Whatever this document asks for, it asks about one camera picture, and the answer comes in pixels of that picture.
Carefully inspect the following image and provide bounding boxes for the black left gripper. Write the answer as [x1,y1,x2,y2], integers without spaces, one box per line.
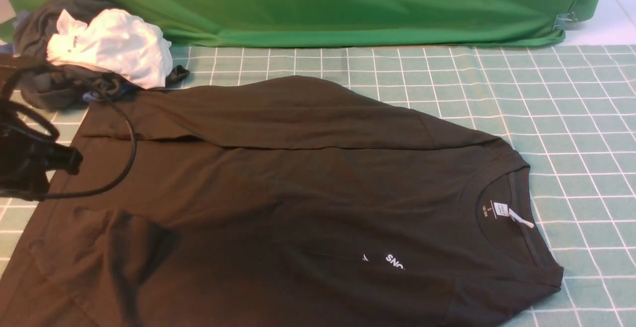
[0,121,82,202]

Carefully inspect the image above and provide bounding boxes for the dark gray long-sleeve top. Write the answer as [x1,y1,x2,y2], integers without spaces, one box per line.
[1,76,563,327]

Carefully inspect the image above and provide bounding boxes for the dark gray crumpled garment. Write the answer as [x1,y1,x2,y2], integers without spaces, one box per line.
[13,0,190,110]

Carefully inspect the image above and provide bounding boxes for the white crumpled garment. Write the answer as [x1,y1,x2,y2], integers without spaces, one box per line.
[46,8,173,89]

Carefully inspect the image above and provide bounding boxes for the green backdrop cloth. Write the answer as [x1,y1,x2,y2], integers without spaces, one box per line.
[9,0,599,48]

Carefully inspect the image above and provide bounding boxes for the teal grid table mat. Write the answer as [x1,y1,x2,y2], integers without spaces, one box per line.
[1,46,636,327]

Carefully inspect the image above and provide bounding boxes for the metal binder clip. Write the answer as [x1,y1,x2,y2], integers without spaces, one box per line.
[553,11,579,31]

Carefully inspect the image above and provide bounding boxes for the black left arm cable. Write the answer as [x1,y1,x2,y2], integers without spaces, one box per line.
[0,64,138,202]

